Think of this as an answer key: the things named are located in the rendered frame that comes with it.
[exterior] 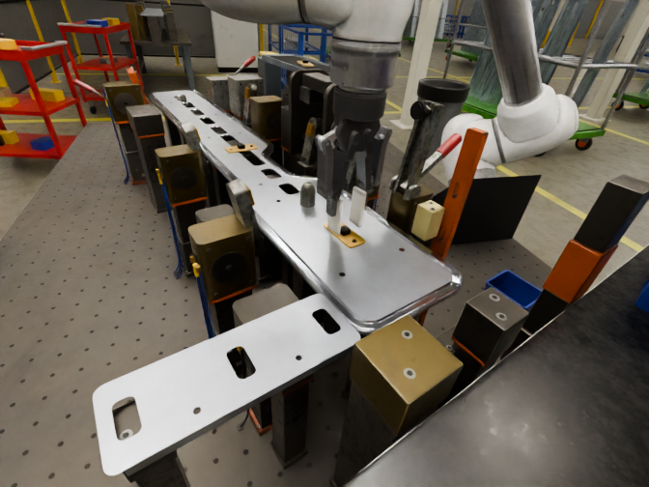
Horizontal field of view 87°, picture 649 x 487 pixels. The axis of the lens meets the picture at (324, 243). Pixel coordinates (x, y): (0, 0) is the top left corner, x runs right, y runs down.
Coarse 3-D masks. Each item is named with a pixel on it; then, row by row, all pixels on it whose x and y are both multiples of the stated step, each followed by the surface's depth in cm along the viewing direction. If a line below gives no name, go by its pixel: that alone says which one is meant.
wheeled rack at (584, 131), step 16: (464, 0) 438; (608, 0) 302; (592, 32) 317; (480, 48) 428; (448, 64) 481; (560, 64) 347; (576, 64) 335; (592, 64) 350; (608, 64) 360; (624, 64) 370; (480, 112) 444; (496, 112) 437; (608, 112) 396; (592, 128) 406; (576, 144) 427
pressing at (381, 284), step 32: (160, 96) 131; (192, 96) 134; (224, 128) 106; (224, 160) 86; (256, 192) 73; (288, 224) 64; (320, 224) 65; (352, 224) 65; (384, 224) 66; (288, 256) 57; (320, 256) 57; (352, 256) 57; (384, 256) 58; (416, 256) 58; (320, 288) 51; (352, 288) 51; (384, 288) 51; (416, 288) 52; (448, 288) 53; (352, 320) 46; (384, 320) 47
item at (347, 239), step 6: (342, 222) 65; (348, 228) 62; (342, 234) 62; (348, 234) 62; (354, 234) 62; (342, 240) 60; (348, 240) 61; (360, 240) 61; (348, 246) 59; (354, 246) 59
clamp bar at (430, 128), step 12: (420, 108) 56; (432, 108) 58; (420, 120) 60; (432, 120) 57; (420, 132) 61; (432, 132) 59; (408, 144) 62; (420, 144) 60; (408, 156) 63; (420, 156) 61; (408, 168) 64; (420, 168) 62; (396, 180) 66; (396, 192) 67
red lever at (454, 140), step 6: (450, 138) 66; (456, 138) 66; (444, 144) 66; (450, 144) 66; (456, 144) 66; (438, 150) 66; (444, 150) 66; (450, 150) 66; (432, 156) 66; (438, 156) 66; (444, 156) 66; (426, 162) 66; (432, 162) 65; (426, 168) 65; (408, 180) 65; (402, 186) 65
